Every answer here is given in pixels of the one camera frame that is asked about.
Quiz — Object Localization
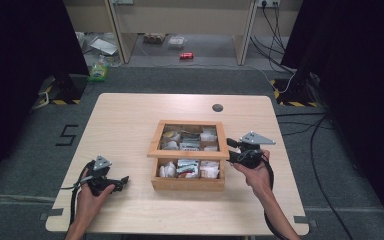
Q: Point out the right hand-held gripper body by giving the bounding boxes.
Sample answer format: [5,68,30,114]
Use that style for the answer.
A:
[230,130,277,170]

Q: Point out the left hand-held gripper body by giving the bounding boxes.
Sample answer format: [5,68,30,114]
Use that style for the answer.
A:
[85,155,125,195]

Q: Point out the glass-paned wooden box lid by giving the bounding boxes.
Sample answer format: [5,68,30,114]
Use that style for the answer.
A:
[146,119,231,161]

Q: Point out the person's right hand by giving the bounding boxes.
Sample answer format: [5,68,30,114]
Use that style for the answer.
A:
[231,149,273,198]

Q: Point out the person's left hand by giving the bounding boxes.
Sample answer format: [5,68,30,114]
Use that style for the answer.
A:
[74,167,116,226]

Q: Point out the assorted tea bag packets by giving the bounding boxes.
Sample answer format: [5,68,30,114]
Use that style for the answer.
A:
[158,125,221,180]

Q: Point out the black stand base hazard tape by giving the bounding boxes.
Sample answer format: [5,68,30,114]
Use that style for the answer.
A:
[38,73,88,106]
[269,77,320,108]

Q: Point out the green packet on floor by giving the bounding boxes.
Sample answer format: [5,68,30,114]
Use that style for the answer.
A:
[87,54,111,83]

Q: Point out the clear plastic container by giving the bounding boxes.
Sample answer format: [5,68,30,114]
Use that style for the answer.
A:
[167,35,187,51]

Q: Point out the black curtain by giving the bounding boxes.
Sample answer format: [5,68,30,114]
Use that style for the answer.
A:
[0,0,90,195]
[280,0,384,236]

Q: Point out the white plastic sheet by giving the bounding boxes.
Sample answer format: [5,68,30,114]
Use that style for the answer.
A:
[89,36,119,56]

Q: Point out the brown egg carton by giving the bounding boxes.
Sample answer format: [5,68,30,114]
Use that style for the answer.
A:
[142,32,167,45]

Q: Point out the beige wooden desk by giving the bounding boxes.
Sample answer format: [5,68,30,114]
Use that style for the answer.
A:
[63,0,262,66]

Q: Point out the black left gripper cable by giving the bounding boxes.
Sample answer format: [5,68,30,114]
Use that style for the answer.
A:
[60,160,96,231]

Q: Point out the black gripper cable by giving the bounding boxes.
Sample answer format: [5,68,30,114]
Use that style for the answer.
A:
[262,153,293,240]
[60,160,96,231]

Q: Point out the black floor cable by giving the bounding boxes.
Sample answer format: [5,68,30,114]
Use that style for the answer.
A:
[275,112,355,240]

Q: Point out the white floor cable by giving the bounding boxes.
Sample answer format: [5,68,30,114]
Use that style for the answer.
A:
[246,64,297,95]

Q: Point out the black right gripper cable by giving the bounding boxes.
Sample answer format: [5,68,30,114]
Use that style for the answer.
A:
[262,153,293,240]

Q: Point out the black cables from socket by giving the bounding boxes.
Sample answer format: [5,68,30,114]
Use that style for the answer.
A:
[249,2,296,74]

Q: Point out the white wall socket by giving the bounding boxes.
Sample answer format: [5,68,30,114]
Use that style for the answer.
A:
[256,0,281,9]

